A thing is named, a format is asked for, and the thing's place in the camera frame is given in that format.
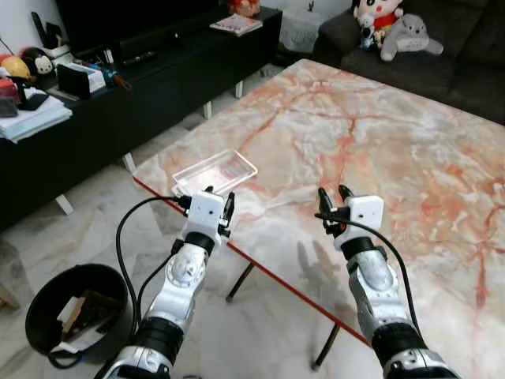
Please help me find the black round rubbish bin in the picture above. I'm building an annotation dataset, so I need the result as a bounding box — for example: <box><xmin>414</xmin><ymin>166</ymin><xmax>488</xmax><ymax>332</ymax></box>
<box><xmin>25</xmin><ymin>263</ymin><xmax>135</xmax><ymax>370</ymax></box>

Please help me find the clear plastic tray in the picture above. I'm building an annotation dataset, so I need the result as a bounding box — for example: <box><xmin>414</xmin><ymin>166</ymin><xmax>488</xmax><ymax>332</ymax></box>
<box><xmin>171</xmin><ymin>148</ymin><xmax>260</xmax><ymax>198</ymax></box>

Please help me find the black metal table leg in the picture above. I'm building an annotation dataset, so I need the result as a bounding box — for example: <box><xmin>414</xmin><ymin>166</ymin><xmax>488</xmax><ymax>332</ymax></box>
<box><xmin>227</xmin><ymin>263</ymin><xmax>255</xmax><ymax>303</ymax></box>
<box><xmin>312</xmin><ymin>322</ymin><xmax>342</xmax><ymax>370</ymax></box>

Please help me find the black TV console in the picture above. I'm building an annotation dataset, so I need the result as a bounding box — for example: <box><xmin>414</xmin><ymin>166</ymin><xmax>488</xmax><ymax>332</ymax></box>
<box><xmin>0</xmin><ymin>8</ymin><xmax>283</xmax><ymax>231</ymax></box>

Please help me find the dark grey sofa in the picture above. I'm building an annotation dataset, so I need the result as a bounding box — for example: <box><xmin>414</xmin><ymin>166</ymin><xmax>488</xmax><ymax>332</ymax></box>
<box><xmin>316</xmin><ymin>0</ymin><xmax>505</xmax><ymax>125</ymax></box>

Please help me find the black remote control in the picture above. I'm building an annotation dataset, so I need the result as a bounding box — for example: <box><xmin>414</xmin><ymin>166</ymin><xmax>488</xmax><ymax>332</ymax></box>
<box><xmin>118</xmin><ymin>51</ymin><xmax>159</xmax><ymax>66</ymax></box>

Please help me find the brown cardboard piece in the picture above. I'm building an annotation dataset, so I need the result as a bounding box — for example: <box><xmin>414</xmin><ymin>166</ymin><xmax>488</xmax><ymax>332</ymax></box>
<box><xmin>62</xmin><ymin>291</ymin><xmax>121</xmax><ymax>336</ymax></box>

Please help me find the grey plush toy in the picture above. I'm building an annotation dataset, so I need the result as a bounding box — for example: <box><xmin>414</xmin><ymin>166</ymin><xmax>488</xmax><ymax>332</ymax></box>
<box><xmin>381</xmin><ymin>14</ymin><xmax>444</xmax><ymax>62</ymax></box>

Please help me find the white red book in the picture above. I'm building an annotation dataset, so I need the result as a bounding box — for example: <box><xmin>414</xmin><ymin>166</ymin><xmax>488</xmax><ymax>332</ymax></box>
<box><xmin>210</xmin><ymin>14</ymin><xmax>264</xmax><ymax>37</ymax></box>

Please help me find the white lace cloth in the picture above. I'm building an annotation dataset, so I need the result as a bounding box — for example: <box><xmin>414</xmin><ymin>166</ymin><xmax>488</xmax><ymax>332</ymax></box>
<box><xmin>280</xmin><ymin>6</ymin><xmax>342</xmax><ymax>53</ymax></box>

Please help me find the white paper scrap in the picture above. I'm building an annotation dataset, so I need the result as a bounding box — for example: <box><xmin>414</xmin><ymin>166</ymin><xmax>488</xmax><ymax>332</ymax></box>
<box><xmin>65</xmin><ymin>296</ymin><xmax>88</xmax><ymax>318</ymax></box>

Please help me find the black white box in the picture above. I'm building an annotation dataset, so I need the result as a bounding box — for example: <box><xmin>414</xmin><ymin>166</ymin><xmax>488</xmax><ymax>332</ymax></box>
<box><xmin>57</xmin><ymin>62</ymin><xmax>107</xmax><ymax>99</ymax></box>

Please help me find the red white doll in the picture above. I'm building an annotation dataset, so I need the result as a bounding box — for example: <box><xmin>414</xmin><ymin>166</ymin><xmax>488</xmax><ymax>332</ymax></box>
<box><xmin>353</xmin><ymin>0</ymin><xmax>405</xmax><ymax>50</ymax></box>

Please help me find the white paper stack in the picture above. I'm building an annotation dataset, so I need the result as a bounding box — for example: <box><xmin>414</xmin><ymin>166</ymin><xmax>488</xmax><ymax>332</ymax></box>
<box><xmin>0</xmin><ymin>95</ymin><xmax>73</xmax><ymax>144</ymax></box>

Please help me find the red plush toy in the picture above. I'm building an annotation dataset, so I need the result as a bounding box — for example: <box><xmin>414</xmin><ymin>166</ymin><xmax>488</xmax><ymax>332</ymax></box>
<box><xmin>229</xmin><ymin>0</ymin><xmax>261</xmax><ymax>18</ymax></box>

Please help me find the black flat television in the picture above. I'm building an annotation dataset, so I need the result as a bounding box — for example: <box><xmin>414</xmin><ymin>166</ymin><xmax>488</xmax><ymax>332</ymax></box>
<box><xmin>54</xmin><ymin>0</ymin><xmax>231</xmax><ymax>52</ymax></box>

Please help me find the black pouch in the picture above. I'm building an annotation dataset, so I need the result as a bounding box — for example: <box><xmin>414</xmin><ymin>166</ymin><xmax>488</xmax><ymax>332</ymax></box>
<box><xmin>16</xmin><ymin>85</ymin><xmax>50</xmax><ymax>111</ymax></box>

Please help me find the white pen holder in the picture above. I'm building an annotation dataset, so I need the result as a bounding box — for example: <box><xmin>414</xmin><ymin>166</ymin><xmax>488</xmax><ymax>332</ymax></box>
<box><xmin>32</xmin><ymin>11</ymin><xmax>73</xmax><ymax>62</ymax></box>

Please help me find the black mouse figurine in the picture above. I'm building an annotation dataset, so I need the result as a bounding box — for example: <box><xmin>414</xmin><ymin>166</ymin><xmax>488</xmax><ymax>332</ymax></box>
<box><xmin>20</xmin><ymin>47</ymin><xmax>54</xmax><ymax>77</ymax></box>

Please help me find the red grey pouch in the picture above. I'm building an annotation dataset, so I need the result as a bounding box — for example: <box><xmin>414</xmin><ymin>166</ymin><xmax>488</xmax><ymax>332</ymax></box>
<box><xmin>0</xmin><ymin>77</ymin><xmax>21</xmax><ymax>103</ymax></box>

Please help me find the yellow round figurine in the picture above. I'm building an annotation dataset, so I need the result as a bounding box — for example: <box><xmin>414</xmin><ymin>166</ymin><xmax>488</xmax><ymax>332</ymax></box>
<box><xmin>0</xmin><ymin>54</ymin><xmax>32</xmax><ymax>80</ymax></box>

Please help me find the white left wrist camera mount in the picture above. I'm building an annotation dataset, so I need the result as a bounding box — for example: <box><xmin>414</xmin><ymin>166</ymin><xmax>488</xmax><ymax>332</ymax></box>
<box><xmin>188</xmin><ymin>192</ymin><xmax>228</xmax><ymax>236</ymax></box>

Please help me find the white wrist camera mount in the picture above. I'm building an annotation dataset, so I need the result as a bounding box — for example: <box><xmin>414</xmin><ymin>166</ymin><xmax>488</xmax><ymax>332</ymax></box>
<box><xmin>347</xmin><ymin>195</ymin><xmax>385</xmax><ymax>232</ymax></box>
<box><xmin>188</xmin><ymin>192</ymin><xmax>228</xmax><ymax>236</ymax></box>

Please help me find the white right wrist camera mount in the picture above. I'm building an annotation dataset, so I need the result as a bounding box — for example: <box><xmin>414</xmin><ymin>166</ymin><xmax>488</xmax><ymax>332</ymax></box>
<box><xmin>347</xmin><ymin>195</ymin><xmax>385</xmax><ymax>232</ymax></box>

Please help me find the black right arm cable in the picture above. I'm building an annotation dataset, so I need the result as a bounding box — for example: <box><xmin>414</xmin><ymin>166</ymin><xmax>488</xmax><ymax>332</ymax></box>
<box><xmin>314</xmin><ymin>212</ymin><xmax>421</xmax><ymax>332</ymax></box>

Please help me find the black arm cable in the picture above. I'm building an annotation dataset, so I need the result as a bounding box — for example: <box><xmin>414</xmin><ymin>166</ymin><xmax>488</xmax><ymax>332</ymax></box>
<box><xmin>314</xmin><ymin>212</ymin><xmax>421</xmax><ymax>332</ymax></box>
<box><xmin>116</xmin><ymin>195</ymin><xmax>192</xmax><ymax>332</ymax></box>

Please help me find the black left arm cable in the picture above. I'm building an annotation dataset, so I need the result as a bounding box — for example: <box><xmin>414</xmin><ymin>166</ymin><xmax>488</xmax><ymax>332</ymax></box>
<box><xmin>116</xmin><ymin>195</ymin><xmax>192</xmax><ymax>332</ymax></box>

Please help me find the brown handled tool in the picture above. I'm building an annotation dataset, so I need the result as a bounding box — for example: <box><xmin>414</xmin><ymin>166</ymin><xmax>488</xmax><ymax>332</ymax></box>
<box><xmin>109</xmin><ymin>71</ymin><xmax>135</xmax><ymax>92</ymax></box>

